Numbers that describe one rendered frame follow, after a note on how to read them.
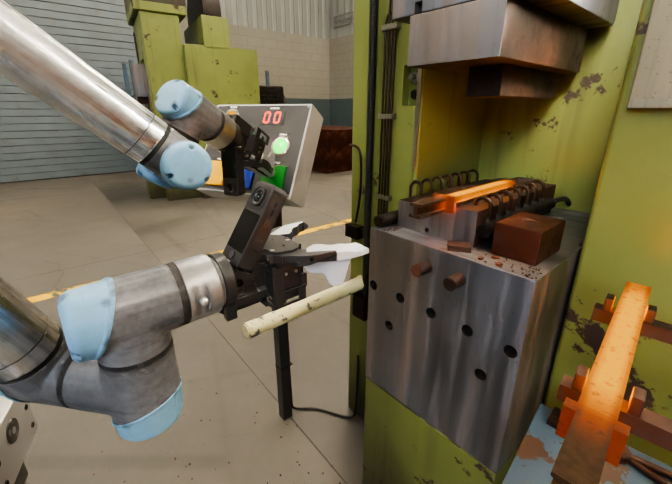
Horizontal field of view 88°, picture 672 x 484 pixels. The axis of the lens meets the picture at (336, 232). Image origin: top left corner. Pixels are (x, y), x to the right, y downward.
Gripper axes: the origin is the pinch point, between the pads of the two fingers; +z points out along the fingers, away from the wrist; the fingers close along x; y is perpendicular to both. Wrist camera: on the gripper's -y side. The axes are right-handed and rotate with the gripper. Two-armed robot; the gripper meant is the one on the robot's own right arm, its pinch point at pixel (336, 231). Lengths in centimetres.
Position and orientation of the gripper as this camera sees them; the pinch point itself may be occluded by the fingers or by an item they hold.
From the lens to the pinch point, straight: 55.5
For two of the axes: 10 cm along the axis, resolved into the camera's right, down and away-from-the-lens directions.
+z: 7.6, -2.1, 6.2
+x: 6.5, 2.5, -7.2
